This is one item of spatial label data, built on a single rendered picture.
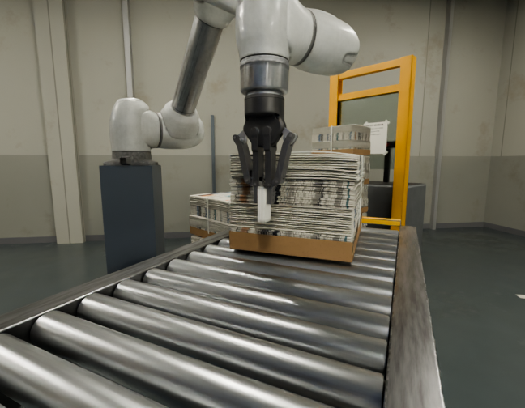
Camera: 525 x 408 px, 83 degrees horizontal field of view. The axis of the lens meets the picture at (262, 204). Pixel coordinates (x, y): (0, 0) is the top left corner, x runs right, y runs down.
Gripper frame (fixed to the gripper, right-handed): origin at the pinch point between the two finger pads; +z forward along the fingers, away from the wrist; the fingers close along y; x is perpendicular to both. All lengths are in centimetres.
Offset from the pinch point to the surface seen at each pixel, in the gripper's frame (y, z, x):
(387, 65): -5, -88, -230
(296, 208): -3.3, 2.0, -9.4
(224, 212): 55, 17, -70
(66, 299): 22.3, 13.2, 25.4
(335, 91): 40, -75, -244
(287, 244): -1.7, 10.0, -8.3
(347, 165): -14.0, -7.5, -9.5
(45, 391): 5.9, 14.1, 37.5
